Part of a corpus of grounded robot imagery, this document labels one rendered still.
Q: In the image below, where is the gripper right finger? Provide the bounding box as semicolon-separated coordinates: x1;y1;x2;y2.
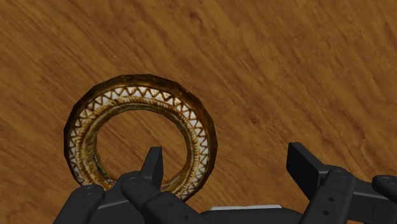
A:
286;142;397;224

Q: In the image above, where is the brown gold patterned ring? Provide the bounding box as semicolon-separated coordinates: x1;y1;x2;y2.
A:
63;73;218;202

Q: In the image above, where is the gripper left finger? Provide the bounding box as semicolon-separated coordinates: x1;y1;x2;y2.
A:
53;146;212;224

